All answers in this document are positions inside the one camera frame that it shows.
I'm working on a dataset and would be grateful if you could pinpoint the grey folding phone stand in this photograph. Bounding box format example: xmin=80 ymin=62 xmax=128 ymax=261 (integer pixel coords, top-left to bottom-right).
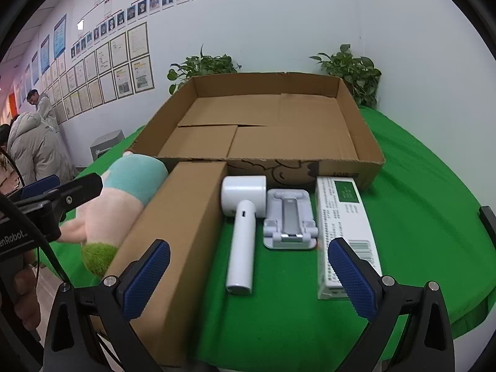
xmin=263 ymin=188 xmax=319 ymax=250

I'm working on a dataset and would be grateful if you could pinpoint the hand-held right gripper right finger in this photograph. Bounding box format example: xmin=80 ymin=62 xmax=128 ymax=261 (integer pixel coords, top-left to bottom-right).
xmin=327 ymin=237 xmax=456 ymax=372

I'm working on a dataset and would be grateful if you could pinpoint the wall of framed certificates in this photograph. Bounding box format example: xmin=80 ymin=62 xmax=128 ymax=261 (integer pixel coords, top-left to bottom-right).
xmin=11 ymin=21 xmax=156 ymax=125

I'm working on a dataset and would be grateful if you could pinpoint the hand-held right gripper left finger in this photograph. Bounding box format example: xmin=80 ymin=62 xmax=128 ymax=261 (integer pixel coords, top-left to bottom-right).
xmin=42 ymin=239 xmax=171 ymax=372

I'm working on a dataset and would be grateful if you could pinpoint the white hair dryer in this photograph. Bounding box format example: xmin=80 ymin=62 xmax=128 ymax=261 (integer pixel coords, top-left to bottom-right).
xmin=221 ymin=175 xmax=268 ymax=295

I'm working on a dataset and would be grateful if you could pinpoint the pink and teal plush toy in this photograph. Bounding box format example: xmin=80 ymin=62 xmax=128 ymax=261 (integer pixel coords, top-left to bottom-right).
xmin=58 ymin=151 xmax=169 ymax=277

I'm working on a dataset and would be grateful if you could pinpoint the grey trash bin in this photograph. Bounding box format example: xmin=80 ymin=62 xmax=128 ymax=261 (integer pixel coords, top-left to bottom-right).
xmin=90 ymin=130 xmax=125 ymax=161

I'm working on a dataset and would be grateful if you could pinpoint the green potted plant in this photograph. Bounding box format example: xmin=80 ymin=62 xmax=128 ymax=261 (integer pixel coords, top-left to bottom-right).
xmin=309 ymin=44 xmax=382 ymax=109
xmin=167 ymin=44 xmax=241 ymax=95

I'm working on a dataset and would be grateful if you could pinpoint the person's left hand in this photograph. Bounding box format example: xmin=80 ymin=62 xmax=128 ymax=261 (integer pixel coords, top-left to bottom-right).
xmin=10 ymin=251 xmax=42 ymax=332

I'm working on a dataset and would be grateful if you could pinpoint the white box with green label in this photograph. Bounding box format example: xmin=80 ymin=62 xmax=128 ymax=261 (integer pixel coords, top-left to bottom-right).
xmin=315 ymin=176 xmax=383 ymax=300

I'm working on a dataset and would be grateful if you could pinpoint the wall chart of portrait photos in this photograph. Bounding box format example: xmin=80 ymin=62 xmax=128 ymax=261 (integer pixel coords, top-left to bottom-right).
xmin=70 ymin=0 xmax=241 ymax=59

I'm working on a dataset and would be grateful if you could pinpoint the cardboard box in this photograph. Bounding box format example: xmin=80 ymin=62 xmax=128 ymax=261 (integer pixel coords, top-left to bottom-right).
xmin=126 ymin=72 xmax=385 ymax=191

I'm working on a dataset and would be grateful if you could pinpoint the green tablecloth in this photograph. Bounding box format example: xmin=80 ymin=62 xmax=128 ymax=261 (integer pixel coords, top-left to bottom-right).
xmin=37 ymin=104 xmax=493 ymax=372

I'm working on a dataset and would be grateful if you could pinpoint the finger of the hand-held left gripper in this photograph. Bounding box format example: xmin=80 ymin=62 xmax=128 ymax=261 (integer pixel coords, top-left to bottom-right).
xmin=39 ymin=173 xmax=104 ymax=221
xmin=19 ymin=175 xmax=61 ymax=199

